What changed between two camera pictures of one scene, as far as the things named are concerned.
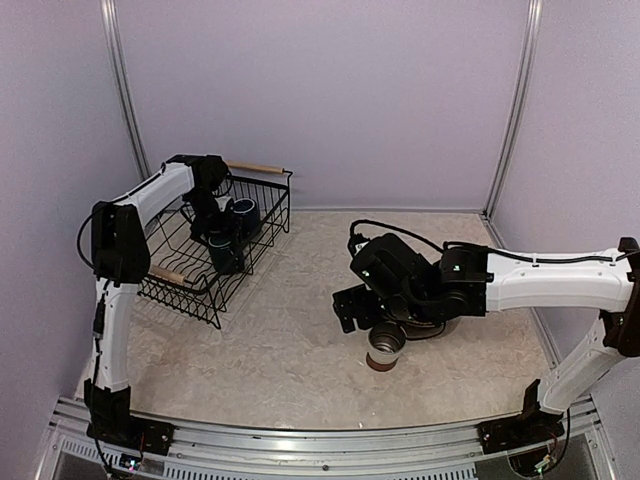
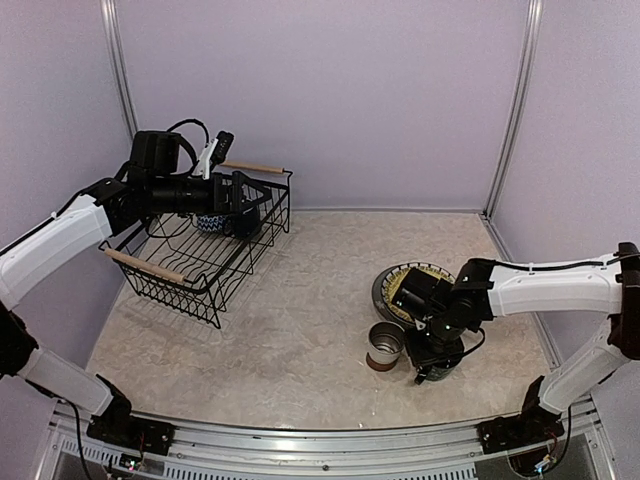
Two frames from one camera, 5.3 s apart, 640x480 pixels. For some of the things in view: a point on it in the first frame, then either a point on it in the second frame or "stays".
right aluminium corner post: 532,48 stays
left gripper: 223,226 -> 236,199
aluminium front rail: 222,452 stays
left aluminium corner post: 112,31 stays
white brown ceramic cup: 385,344 stays
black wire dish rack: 177,273 stays
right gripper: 341,304 -> 421,357
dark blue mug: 246,215 stays
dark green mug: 226,260 -> 436,373
